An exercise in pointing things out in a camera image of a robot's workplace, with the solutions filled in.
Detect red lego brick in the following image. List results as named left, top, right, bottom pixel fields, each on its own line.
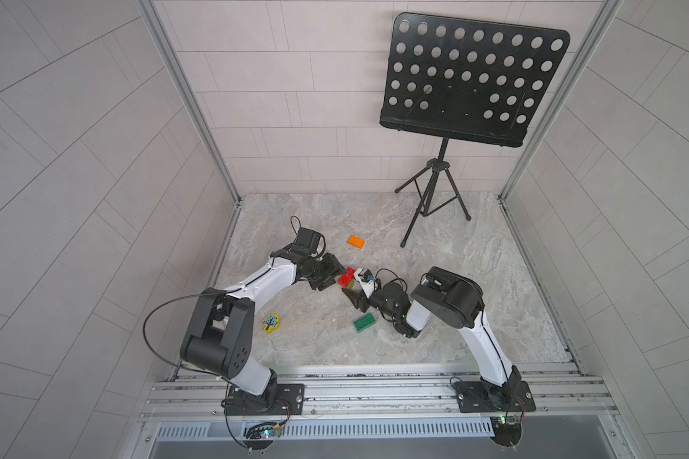
left=337, top=267, right=355, bottom=288

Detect green lego brick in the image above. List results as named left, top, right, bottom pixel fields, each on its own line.
left=353, top=313, right=377, bottom=333

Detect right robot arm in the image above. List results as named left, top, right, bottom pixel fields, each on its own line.
left=342, top=267, right=522, bottom=409

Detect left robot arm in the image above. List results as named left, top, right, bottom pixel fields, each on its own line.
left=180, top=228, right=346, bottom=397

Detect orange curved lego brick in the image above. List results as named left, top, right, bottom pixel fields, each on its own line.
left=346, top=235, right=366, bottom=249

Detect yellow sticker on table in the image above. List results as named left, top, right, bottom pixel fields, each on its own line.
left=263, top=314, right=281, bottom=334

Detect left circuit board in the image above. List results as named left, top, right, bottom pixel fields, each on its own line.
left=243, top=422, right=282, bottom=451

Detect circuit board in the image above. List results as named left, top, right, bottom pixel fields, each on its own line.
left=490, top=415, right=522, bottom=449
left=243, top=422, right=282, bottom=451

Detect right circuit board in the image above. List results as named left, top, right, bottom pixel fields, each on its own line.
left=490, top=415, right=522, bottom=449

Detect black music stand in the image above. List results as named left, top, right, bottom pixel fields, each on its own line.
left=379, top=13, right=570, bottom=217

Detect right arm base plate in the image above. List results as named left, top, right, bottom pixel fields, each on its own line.
left=450, top=374, right=536, bottom=414

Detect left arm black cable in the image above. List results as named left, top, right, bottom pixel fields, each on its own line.
left=142, top=293, right=231, bottom=377

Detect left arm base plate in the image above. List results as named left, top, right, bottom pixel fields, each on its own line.
left=221, top=384, right=305, bottom=416

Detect aluminium rail frame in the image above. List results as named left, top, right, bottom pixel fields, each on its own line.
left=122, top=363, right=635, bottom=458

